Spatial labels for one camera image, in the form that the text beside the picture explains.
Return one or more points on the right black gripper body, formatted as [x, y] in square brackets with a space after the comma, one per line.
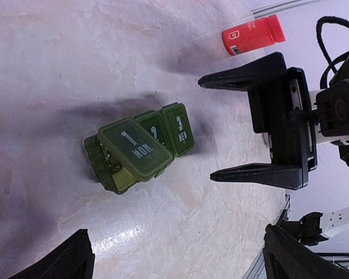
[281, 108]

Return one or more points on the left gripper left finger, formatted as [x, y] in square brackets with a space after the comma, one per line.
[73, 258]

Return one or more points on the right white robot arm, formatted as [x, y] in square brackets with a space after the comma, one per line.
[338, 176]

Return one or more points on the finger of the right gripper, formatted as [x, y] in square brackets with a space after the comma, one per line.
[276, 175]
[247, 77]

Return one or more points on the front aluminium rail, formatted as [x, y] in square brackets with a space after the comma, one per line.
[310, 230]

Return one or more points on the green weekly pill organizer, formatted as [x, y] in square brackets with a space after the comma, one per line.
[134, 150]

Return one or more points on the red pill bottle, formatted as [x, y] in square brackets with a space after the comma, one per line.
[253, 35]

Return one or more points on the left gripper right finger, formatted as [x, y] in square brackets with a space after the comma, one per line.
[285, 257]

